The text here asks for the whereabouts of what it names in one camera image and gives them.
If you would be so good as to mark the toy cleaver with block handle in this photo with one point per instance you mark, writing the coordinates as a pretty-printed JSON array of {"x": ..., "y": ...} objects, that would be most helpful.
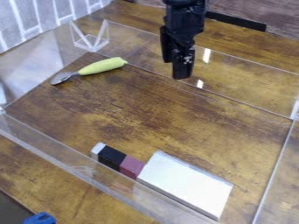
[{"x": 197, "y": 189}]

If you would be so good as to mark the blue object at edge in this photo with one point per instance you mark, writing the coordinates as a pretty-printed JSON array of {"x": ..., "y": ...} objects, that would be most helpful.
[{"x": 40, "y": 218}]

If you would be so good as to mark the clear acrylic enclosure wall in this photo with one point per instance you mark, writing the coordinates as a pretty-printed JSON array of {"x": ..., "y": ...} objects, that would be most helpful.
[{"x": 228, "y": 121}]

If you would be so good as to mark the green handled toy knife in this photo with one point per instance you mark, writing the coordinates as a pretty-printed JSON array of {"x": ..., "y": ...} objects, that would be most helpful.
[{"x": 95, "y": 68}]

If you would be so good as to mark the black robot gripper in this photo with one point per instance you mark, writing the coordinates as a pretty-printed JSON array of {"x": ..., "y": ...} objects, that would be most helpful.
[{"x": 183, "y": 24}]

